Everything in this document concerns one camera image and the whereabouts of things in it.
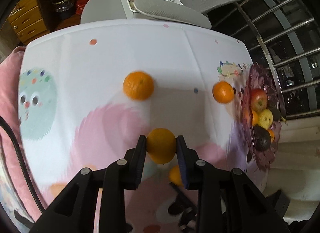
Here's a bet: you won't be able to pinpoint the dark avocado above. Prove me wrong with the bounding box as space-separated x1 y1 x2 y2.
253 125 271 152

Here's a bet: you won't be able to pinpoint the small tangerine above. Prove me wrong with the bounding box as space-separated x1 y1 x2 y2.
168 165 184 186
146 128 176 165

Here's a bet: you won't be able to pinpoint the yellow speckled pear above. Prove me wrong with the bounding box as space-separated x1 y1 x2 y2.
258 109 273 130

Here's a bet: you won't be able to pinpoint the dark overripe banana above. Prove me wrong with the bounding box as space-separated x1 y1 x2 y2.
267 101 287 124

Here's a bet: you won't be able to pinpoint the red apple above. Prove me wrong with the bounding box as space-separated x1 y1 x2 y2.
250 89 268 113

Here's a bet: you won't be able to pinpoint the orange tangerine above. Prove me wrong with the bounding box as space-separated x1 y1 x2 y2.
123 71 154 101

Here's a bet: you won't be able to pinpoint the white floral curtain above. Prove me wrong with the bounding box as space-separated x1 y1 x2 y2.
264 116 319 223

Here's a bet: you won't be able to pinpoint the purple glass fruit bowl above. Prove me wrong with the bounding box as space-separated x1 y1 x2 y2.
241 64 286 171

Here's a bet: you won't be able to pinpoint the cartoon printed tablecloth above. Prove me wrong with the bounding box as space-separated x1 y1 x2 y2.
17 19 271 233

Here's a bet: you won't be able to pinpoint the pink quilt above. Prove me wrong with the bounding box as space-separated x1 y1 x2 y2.
1 46 41 221

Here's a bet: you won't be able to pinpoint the metal window bars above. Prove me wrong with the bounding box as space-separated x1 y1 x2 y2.
208 0 319 120

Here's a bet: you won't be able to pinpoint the wooden desk with drawers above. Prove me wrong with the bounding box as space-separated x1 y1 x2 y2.
6 0 153 46

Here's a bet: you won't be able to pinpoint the black waste bin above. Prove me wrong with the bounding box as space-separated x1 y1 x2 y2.
52 0 74 13

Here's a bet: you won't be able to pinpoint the black cable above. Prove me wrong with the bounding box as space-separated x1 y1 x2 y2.
0 116 46 212

